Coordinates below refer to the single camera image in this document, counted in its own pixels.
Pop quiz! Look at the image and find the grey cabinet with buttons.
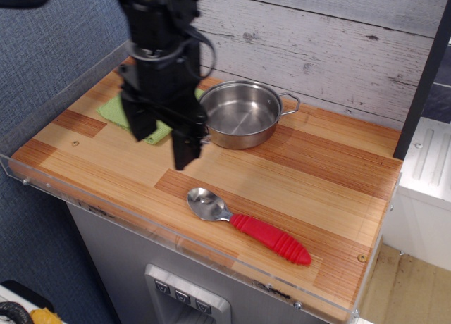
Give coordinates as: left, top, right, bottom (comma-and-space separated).
65, 200, 339, 324

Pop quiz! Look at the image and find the yellow and black object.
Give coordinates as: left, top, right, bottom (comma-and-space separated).
1, 280, 64, 323

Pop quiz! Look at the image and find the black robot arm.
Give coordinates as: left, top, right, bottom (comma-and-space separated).
118, 0, 207, 170

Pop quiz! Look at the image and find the stainless steel pot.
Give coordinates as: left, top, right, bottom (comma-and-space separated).
199, 80, 301, 150

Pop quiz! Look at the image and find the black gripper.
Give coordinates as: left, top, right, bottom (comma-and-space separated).
119, 38, 206, 170

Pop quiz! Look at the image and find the red handled metal spoon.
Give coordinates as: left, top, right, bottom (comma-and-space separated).
187, 187, 311, 266

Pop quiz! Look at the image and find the white toy appliance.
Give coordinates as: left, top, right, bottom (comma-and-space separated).
382, 118, 450, 270

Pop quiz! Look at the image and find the dark right vertical post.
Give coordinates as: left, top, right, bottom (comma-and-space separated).
393, 0, 450, 160

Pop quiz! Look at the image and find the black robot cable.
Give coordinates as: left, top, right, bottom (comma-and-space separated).
0, 0, 217, 80

